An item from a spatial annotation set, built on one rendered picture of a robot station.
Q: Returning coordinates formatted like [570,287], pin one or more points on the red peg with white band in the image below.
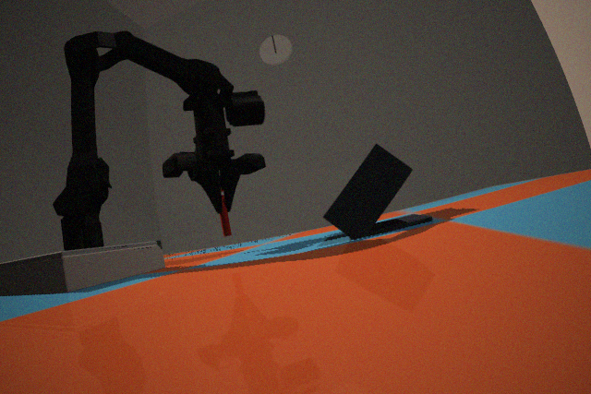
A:
[224,217]

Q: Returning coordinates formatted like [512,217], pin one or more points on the grey square panel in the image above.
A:
[368,193]

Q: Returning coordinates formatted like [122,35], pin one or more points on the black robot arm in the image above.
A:
[87,179]

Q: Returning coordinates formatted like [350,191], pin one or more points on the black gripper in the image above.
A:
[212,142]

